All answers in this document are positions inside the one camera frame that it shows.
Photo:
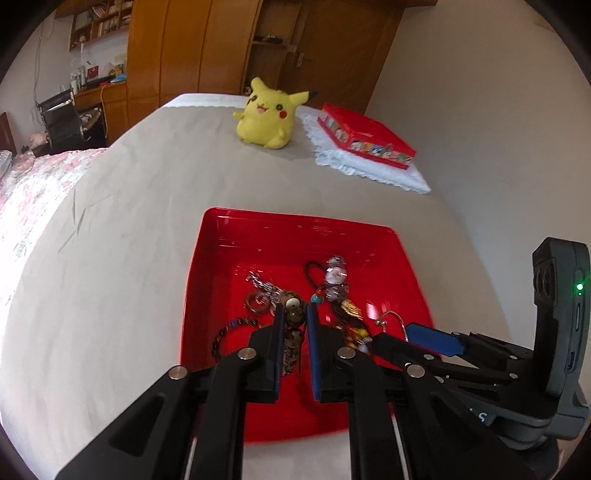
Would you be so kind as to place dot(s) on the red cartoon print tin box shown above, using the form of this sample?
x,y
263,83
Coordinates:
x,y
364,136

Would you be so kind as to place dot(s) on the wooden bookshelf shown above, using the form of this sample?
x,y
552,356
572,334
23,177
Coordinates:
x,y
99,21

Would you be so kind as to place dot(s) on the dark wooden headboard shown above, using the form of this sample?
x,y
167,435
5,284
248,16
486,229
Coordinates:
x,y
7,134

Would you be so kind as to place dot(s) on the wooden wardrobe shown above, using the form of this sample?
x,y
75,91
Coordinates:
x,y
194,46

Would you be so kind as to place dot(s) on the yellow plush toy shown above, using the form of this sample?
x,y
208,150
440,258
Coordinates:
x,y
268,115

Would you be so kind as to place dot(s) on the black office chair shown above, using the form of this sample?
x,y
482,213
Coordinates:
x,y
62,120

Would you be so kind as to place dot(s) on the silver hoop earring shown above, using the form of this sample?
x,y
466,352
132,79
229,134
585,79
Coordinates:
x,y
398,314

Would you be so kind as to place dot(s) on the white lace cloth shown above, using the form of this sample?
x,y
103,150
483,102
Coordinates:
x,y
337,159

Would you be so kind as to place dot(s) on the wooden door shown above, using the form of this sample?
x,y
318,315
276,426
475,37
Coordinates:
x,y
341,50

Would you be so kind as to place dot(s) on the small red box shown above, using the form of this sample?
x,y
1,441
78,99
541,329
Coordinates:
x,y
93,72

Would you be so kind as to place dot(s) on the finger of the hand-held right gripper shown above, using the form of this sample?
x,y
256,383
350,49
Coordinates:
x,y
392,350
434,340

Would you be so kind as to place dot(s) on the beige table cover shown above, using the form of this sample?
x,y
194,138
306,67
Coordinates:
x,y
115,277

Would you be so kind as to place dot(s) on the red plastic tray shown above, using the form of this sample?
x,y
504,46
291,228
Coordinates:
x,y
231,258

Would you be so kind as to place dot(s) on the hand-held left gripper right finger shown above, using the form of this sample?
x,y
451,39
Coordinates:
x,y
315,357

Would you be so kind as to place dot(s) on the wooden desk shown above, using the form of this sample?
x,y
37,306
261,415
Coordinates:
x,y
113,106

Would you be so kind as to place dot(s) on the pink floral blanket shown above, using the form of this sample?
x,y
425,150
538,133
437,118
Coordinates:
x,y
41,184

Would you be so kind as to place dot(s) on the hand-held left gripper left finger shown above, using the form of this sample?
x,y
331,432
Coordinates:
x,y
278,353

